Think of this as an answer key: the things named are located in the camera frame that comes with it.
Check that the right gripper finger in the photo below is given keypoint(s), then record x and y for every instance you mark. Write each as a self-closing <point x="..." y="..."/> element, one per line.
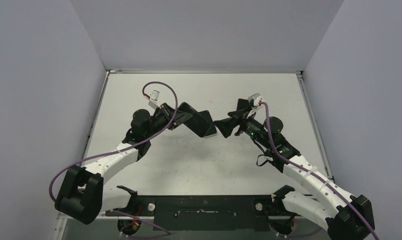
<point x="227" y="125"/>
<point x="243" y="110"/>

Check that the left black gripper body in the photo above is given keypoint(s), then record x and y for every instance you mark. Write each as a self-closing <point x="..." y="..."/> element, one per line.
<point x="159" y="122"/>

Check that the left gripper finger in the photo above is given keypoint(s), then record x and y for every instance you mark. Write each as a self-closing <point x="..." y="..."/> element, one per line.
<point x="168" y="112"/>
<point x="177" y="122"/>

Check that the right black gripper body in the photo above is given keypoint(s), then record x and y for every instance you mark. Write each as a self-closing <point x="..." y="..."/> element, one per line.
<point x="240" y="117"/>

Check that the black phone case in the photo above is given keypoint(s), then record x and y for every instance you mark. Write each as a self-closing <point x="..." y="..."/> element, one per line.
<point x="197" y="123"/>

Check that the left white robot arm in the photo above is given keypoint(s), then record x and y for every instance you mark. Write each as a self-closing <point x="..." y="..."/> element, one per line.
<point x="82" y="195"/>

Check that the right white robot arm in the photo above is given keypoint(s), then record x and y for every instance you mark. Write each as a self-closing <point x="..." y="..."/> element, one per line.
<point x="340" y="213"/>

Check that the center phone pink case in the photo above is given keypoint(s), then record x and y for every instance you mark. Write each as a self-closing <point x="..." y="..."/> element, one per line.
<point x="212" y="131"/>

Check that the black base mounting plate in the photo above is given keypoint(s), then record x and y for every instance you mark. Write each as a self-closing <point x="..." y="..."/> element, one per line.
<point x="212" y="212"/>

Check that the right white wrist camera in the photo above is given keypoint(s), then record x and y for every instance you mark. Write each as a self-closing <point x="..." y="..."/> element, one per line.
<point x="254" y="102"/>

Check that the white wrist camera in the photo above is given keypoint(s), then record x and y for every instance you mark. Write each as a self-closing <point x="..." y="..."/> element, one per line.
<point x="153" y="99"/>
<point x="254" y="102"/>

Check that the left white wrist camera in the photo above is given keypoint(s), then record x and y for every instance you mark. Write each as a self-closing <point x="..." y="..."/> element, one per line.
<point x="153" y="99"/>

